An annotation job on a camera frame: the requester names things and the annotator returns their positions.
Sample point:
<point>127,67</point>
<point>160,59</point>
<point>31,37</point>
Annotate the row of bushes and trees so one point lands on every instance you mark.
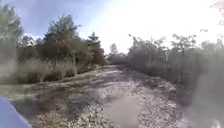
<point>173,60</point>

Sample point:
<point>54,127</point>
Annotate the tall pale grass strip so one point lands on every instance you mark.
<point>36,70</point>

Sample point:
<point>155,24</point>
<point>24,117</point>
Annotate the small trees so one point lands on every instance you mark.
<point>115,56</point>

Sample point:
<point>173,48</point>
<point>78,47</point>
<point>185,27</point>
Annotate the grey gravel dirt path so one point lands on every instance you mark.
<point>110,90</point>

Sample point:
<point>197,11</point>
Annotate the row of dark trees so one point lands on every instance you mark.
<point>60,40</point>

